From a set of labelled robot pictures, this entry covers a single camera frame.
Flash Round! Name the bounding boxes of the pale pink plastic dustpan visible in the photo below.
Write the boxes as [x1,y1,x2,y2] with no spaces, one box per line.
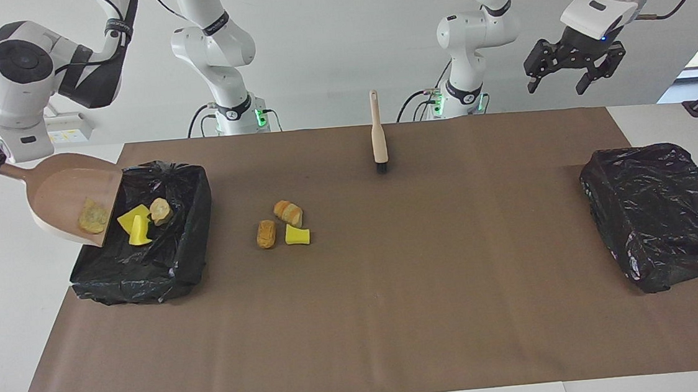
[0,134,130,256]

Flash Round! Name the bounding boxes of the plain yellow sponge piece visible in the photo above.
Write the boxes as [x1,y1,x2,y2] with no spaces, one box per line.
[283,222,312,247]

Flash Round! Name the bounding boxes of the white wall outlet box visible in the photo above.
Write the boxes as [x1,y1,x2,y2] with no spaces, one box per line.
[43,111,95,145]

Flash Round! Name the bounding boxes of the orange striped croissant piece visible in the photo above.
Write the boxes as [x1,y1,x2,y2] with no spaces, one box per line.
[272,198,305,230]

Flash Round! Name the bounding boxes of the beige hand brush black bristles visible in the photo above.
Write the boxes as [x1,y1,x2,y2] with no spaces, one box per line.
[368,89,391,175]

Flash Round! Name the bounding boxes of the orange striped bread piece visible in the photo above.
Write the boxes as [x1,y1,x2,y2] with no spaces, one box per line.
[148,197,175,228]

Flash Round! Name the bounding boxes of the green yellow sponge piece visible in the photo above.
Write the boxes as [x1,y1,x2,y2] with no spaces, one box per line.
[127,214,154,247]
[116,203,153,235]

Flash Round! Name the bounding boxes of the brown bread roll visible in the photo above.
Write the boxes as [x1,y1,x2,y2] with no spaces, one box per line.
[255,219,278,250]

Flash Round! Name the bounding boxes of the black bag lined bin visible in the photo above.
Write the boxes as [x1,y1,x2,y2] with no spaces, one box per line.
[60,157,220,311]
[577,140,698,299]

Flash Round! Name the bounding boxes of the pale bread piece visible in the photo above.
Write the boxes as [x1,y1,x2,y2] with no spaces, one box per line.
[76,196,112,237]

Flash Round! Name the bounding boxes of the brown paper table mat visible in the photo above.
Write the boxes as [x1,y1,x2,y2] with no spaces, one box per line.
[0,98,698,392]

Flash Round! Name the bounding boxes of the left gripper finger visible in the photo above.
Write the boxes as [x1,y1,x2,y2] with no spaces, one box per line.
[573,43,629,96]
[522,38,566,94]

